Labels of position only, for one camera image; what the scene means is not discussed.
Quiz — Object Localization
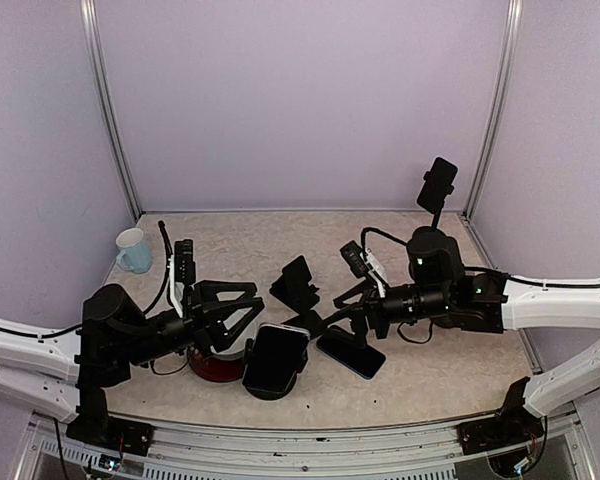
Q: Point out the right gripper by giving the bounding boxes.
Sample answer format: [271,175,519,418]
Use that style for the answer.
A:
[318,277,453,348]

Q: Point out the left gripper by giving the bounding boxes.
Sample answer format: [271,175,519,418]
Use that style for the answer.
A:
[122,280,264,366]

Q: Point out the blue-edged black smartphone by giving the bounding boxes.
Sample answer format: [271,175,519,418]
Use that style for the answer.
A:
[316,325,386,380]

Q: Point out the silver-edged black smartphone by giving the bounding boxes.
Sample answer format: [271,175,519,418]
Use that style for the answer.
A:
[242,323,311,394]

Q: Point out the black pole phone stand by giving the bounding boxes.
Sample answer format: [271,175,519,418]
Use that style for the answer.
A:
[240,337,309,402]
[418,171,454,229]

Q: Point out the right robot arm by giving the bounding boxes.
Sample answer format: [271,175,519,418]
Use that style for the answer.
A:
[318,226,600,444]

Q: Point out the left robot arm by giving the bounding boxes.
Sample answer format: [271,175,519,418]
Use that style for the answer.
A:
[0,281,264,445]

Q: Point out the black folding phone stand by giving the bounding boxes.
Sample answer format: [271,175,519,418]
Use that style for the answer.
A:
[269,255,320,314]

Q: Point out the white ceramic bowl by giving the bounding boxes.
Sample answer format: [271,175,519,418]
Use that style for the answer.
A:
[212,321,257,361]

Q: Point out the red floral plate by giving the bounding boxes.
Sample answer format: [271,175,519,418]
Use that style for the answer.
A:
[189,349,245,383]

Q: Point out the light blue mug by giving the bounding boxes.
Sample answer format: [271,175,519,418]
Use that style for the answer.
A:
[115,228,152,274]

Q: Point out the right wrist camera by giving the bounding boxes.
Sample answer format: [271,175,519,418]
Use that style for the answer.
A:
[340,240,369,278]

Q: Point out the right camera cable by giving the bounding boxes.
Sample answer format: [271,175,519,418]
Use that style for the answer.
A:
[360,227,411,251]

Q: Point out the camera cable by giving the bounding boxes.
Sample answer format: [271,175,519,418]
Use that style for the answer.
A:
[360,227,411,251]
[142,220,176,316]

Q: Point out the left camera cable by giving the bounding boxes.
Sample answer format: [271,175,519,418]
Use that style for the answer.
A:
[142,220,176,316]

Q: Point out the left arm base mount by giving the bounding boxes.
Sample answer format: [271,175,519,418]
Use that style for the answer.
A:
[66,387,155,457]

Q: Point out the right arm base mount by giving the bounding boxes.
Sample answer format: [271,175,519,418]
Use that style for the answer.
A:
[457,377,547,455]

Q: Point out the left aluminium frame post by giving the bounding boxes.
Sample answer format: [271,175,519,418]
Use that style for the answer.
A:
[80,0,144,222]

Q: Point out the aluminium frame post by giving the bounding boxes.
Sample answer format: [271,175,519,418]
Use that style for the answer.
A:
[463,0,524,223]
[80,0,144,222]

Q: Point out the right aluminium frame post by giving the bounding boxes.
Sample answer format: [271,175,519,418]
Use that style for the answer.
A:
[463,0,524,223]

